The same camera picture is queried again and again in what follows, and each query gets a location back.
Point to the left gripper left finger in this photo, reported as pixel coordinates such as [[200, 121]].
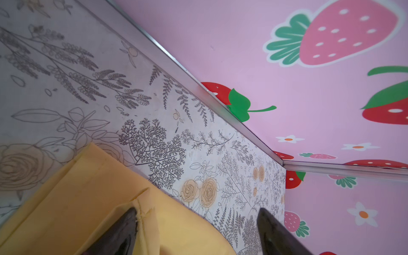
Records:
[[119, 239]]

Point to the tan yellow skirt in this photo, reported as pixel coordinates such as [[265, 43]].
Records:
[[72, 210]]

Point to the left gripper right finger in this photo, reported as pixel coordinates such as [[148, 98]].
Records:
[[275, 239]]

